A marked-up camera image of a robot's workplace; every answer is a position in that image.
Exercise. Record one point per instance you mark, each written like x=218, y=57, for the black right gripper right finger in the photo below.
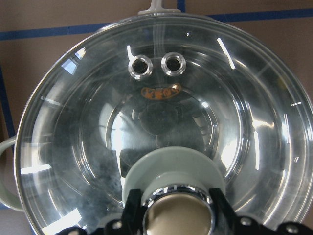
x=227, y=218

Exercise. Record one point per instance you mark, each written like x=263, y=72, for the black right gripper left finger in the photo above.
x=131, y=221

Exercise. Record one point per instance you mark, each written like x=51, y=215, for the glass pot lid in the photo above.
x=197, y=91

